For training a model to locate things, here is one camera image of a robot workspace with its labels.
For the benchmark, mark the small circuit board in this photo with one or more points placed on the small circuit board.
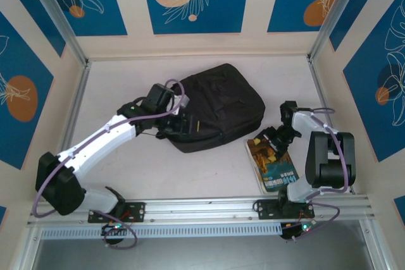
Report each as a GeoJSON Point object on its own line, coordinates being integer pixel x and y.
{"type": "Point", "coordinates": [115, 227]}
{"type": "Point", "coordinates": [300, 229]}

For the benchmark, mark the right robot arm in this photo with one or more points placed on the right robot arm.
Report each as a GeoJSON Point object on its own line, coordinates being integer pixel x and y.
{"type": "Point", "coordinates": [329, 156]}

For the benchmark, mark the cave cover paperback book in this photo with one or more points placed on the cave cover paperback book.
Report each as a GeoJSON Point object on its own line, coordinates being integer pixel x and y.
{"type": "Point", "coordinates": [275, 175]}

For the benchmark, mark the aluminium frame post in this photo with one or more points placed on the aluminium frame post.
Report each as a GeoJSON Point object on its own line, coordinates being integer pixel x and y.
{"type": "Point", "coordinates": [332, 14]}
{"type": "Point", "coordinates": [57, 17]}

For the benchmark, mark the black fabric student bag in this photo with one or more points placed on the black fabric student bag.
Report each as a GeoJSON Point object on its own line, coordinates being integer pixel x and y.
{"type": "Point", "coordinates": [221, 102]}

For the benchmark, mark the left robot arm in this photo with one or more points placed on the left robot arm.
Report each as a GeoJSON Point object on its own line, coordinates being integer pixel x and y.
{"type": "Point", "coordinates": [101, 137]}

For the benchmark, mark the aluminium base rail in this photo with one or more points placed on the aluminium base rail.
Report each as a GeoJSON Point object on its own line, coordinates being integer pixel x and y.
{"type": "Point", "coordinates": [202, 210]}

